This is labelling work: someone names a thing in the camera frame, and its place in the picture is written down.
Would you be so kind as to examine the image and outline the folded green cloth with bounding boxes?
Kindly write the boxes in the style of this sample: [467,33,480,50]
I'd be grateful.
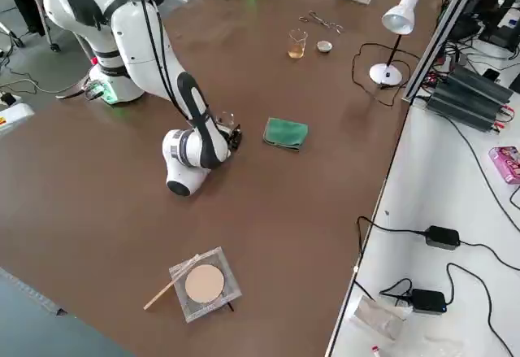
[262,116,310,154]

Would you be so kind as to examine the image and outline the glass beaker with amber liquid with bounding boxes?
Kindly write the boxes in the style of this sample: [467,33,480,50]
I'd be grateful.
[287,29,309,59]

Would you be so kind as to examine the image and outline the metal crucible tongs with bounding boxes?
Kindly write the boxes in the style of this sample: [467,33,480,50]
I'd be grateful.
[299,10,345,35]

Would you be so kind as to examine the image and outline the wooden test tube clamp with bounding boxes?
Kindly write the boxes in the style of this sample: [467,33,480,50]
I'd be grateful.
[142,253,202,311]

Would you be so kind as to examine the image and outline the white desk lamp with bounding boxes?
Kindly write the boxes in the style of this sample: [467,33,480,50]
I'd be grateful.
[368,0,421,87]

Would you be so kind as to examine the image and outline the white control box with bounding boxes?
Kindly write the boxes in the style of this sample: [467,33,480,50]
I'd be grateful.
[0,102,35,138]

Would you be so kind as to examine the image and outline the black power supply unit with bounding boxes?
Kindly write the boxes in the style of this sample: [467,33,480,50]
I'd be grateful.
[448,65,514,106]
[426,82,507,133]

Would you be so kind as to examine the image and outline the black power adapter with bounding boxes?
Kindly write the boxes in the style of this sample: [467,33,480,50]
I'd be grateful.
[409,288,448,316]
[425,224,462,251]

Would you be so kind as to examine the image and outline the pink box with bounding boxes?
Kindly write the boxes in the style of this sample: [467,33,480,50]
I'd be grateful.
[488,145,520,186]

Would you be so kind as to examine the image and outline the black monitor stand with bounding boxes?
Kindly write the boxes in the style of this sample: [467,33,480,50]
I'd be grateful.
[477,0,520,53]

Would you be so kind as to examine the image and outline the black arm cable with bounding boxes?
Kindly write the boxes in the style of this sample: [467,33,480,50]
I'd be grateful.
[132,0,196,124]

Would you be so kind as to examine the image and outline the black adapter cable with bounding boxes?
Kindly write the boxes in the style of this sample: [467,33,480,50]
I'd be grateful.
[356,215,520,272]

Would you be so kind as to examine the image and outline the aluminium frame post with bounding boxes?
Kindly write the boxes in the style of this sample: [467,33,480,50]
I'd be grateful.
[401,0,491,102]

